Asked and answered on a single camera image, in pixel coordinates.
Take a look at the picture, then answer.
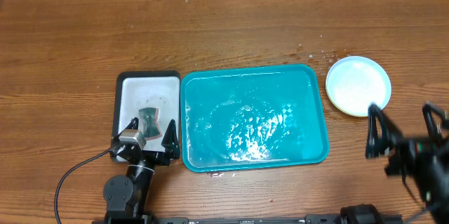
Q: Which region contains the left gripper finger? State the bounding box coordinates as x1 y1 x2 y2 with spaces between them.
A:
114 117 139 143
161 119 180 154

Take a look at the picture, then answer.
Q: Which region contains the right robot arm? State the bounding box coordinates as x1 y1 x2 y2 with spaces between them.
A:
366 103 448 223

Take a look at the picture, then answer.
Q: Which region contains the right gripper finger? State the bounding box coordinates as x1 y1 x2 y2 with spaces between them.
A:
365 103 403 159
422 101 448 140

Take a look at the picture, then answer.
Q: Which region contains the light blue plate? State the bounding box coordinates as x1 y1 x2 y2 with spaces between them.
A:
325 56 391 117

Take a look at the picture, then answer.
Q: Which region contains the green and pink sponge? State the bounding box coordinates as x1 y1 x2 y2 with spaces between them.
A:
138 107 161 140

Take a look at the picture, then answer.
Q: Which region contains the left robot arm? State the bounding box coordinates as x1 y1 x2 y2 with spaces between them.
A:
103 118 180 223

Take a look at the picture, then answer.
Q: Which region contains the teal plastic serving tray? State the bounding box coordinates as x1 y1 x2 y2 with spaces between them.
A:
180 64 330 173

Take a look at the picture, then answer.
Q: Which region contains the black tray with soapy water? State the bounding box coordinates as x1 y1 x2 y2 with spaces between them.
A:
112 70 180 151

